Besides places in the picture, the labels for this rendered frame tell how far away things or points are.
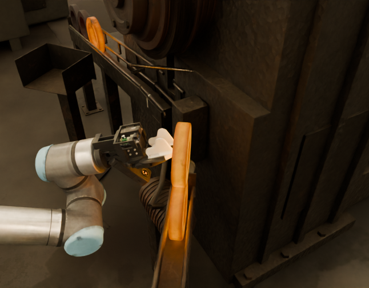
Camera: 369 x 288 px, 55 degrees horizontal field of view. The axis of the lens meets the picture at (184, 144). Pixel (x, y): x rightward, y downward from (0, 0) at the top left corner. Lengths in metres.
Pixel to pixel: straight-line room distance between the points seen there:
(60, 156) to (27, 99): 2.01
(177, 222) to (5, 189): 1.45
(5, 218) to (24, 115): 1.87
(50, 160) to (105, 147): 0.15
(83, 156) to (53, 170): 0.09
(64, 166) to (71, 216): 0.12
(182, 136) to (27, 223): 0.40
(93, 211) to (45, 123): 1.70
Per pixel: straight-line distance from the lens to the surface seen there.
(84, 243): 0.89
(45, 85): 1.75
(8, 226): 0.88
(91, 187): 0.97
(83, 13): 2.10
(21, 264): 1.82
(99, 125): 2.44
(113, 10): 1.23
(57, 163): 0.90
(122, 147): 0.83
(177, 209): 0.85
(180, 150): 0.77
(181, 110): 1.10
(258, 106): 1.01
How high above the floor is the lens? 1.42
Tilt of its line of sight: 40 degrees down
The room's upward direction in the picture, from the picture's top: straight up
